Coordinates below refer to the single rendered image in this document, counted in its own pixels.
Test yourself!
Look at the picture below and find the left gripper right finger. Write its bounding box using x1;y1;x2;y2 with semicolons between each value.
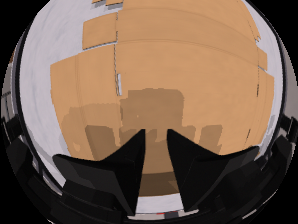
166;129;260;213

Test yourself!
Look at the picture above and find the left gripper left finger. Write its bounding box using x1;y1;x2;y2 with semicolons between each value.
52;129;146;217

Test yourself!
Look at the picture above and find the black metal overhead frame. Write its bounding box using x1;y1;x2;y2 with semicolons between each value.
36;148;272;211

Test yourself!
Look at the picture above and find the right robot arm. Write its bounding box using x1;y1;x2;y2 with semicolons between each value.
279;113;298;145

